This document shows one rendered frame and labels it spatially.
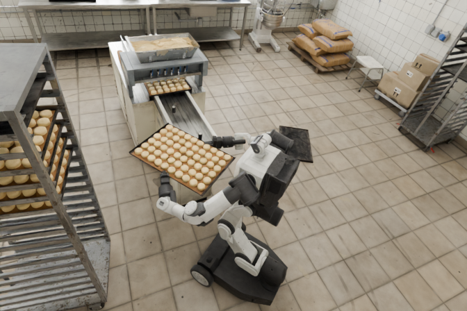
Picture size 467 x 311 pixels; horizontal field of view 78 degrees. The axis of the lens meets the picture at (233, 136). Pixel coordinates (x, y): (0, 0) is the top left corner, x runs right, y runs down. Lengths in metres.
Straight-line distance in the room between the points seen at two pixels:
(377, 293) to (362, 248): 0.40
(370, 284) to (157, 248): 1.86
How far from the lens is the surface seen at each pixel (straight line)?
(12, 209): 1.66
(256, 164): 1.53
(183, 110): 2.64
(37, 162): 1.29
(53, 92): 1.62
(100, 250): 2.65
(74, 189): 2.11
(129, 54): 2.79
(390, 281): 3.13
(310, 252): 2.91
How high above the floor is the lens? 2.44
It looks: 42 degrees down
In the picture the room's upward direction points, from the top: 9 degrees clockwise
